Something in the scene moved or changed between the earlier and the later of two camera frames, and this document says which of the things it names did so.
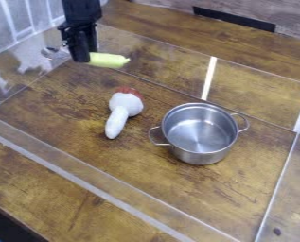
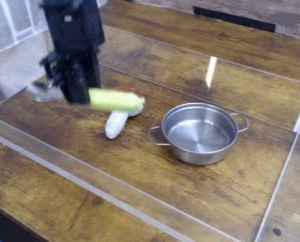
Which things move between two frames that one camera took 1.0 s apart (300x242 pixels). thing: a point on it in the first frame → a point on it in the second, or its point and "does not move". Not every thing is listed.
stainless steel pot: (200, 130) does not move
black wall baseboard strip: (235, 19) does not move
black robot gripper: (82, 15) → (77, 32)
